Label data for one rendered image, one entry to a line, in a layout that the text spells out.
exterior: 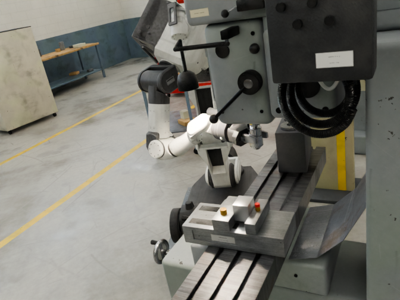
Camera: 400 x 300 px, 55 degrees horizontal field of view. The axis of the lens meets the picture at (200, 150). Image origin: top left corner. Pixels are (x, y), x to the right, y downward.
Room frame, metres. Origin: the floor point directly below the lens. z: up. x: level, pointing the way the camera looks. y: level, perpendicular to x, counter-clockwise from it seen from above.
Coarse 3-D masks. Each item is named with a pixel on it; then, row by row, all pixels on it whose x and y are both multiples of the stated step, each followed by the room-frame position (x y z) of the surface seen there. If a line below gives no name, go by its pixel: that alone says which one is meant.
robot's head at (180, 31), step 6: (180, 12) 1.57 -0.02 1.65; (180, 18) 1.55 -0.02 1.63; (174, 24) 1.54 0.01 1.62; (180, 24) 1.53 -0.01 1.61; (186, 24) 1.55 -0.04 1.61; (174, 30) 1.53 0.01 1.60; (180, 30) 1.52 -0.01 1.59; (186, 30) 1.54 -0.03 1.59; (174, 36) 1.54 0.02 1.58; (180, 36) 1.54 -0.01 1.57; (186, 36) 1.54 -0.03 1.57
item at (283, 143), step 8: (280, 120) 1.63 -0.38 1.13; (280, 128) 1.53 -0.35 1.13; (288, 128) 1.49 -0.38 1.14; (280, 136) 1.49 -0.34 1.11; (288, 136) 1.47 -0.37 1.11; (296, 136) 1.46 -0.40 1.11; (304, 136) 1.45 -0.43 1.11; (280, 144) 1.49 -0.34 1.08; (288, 144) 1.47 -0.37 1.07; (296, 144) 1.46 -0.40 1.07; (304, 144) 1.45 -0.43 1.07; (280, 152) 1.49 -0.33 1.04; (288, 152) 1.48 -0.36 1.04; (296, 152) 1.46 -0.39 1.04; (304, 152) 1.45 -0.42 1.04; (280, 160) 1.49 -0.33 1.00; (288, 160) 1.48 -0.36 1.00; (296, 160) 1.46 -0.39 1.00; (304, 160) 1.45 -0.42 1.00; (280, 168) 1.49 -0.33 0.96; (288, 168) 1.48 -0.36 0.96; (296, 168) 1.46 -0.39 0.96; (304, 168) 1.45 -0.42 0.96
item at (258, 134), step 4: (248, 132) 1.23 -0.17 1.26; (252, 132) 1.21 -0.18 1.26; (256, 132) 1.21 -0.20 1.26; (260, 132) 1.21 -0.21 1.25; (256, 136) 1.21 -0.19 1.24; (260, 136) 1.21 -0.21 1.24; (260, 140) 1.21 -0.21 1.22; (252, 144) 1.22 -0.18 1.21; (256, 144) 1.21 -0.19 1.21; (260, 144) 1.21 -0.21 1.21
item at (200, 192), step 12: (228, 156) 2.23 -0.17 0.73; (252, 168) 2.32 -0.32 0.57; (204, 180) 2.28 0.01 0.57; (240, 180) 2.18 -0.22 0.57; (252, 180) 2.16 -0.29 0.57; (192, 192) 2.15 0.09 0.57; (204, 192) 2.12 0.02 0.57; (216, 192) 2.09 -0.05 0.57; (228, 192) 2.06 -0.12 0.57; (240, 192) 2.04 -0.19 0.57; (192, 204) 1.90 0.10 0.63; (180, 216) 1.85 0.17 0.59; (180, 228) 1.88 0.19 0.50
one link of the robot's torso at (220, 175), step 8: (200, 144) 2.01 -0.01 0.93; (208, 144) 1.99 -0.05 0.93; (216, 144) 1.97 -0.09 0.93; (224, 144) 1.95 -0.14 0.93; (232, 144) 1.95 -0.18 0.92; (200, 152) 1.95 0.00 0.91; (208, 152) 1.99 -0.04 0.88; (216, 152) 1.98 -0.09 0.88; (224, 152) 1.92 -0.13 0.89; (208, 160) 1.97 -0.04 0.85; (216, 160) 2.01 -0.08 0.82; (224, 160) 1.94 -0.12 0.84; (208, 168) 2.10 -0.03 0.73; (216, 168) 2.02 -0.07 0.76; (224, 168) 2.01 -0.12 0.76; (232, 168) 2.04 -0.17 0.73; (208, 176) 2.05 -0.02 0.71; (216, 176) 2.00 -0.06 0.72; (224, 176) 1.99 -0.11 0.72; (232, 176) 2.01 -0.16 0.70; (216, 184) 2.02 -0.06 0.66; (224, 184) 2.01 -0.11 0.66; (232, 184) 2.00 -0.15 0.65
